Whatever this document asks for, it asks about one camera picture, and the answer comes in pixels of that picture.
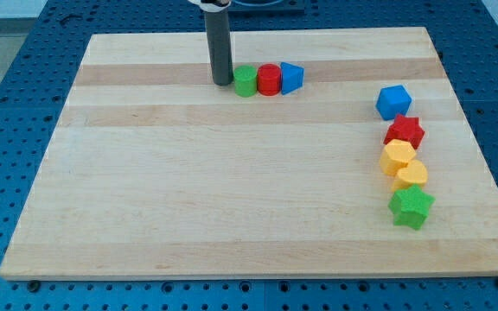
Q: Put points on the yellow hexagon block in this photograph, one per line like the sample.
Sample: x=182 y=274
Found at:
x=396 y=155

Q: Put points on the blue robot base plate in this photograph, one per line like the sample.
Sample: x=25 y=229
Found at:
x=266 y=6

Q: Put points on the blue triangle block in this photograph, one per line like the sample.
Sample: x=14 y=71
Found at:
x=292 y=77

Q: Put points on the yellow heart block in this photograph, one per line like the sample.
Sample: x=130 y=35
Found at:
x=414 y=173

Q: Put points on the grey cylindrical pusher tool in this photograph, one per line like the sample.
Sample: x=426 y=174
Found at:
x=219 y=46

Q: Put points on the light wooden board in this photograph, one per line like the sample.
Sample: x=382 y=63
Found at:
x=155 y=173

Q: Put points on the blue cube block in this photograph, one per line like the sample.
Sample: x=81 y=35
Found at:
x=393 y=100

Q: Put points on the red cylinder block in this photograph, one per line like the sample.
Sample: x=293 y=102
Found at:
x=269 y=78

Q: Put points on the green cylinder block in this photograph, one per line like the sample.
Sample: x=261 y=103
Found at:
x=245 y=81

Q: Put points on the green star block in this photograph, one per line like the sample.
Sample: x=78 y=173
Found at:
x=410 y=206

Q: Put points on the red star block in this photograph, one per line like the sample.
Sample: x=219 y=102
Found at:
x=405 y=129

